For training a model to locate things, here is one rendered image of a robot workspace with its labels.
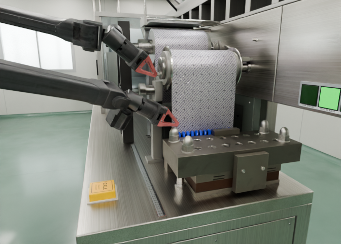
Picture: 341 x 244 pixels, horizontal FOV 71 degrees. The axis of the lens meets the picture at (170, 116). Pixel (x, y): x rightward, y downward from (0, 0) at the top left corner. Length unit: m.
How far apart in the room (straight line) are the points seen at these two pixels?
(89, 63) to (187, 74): 5.59
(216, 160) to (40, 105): 6.06
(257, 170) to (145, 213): 0.33
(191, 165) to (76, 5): 5.99
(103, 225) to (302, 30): 0.72
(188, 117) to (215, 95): 0.12
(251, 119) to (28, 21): 0.81
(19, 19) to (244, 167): 0.77
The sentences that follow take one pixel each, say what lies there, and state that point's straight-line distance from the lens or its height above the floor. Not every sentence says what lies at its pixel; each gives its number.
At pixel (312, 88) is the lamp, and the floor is 1.20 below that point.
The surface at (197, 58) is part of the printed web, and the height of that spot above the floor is 1.28.
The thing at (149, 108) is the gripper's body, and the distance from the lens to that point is 0.75.
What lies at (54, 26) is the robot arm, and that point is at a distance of 0.81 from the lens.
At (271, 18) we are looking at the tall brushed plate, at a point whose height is 1.41.
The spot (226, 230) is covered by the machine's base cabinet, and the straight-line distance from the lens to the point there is 0.72.
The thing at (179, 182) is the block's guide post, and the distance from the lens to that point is 0.75.
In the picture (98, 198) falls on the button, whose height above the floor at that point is 0.91.
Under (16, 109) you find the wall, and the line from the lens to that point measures 6.69.
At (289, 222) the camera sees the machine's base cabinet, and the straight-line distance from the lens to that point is 0.85.
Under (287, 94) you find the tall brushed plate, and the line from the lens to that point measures 0.81.
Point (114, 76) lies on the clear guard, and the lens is 1.79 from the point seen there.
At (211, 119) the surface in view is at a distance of 0.86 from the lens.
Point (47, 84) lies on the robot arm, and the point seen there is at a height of 1.22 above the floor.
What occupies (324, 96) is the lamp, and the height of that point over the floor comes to 1.19.
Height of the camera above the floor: 1.27
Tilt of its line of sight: 13 degrees down
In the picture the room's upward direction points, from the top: straight up
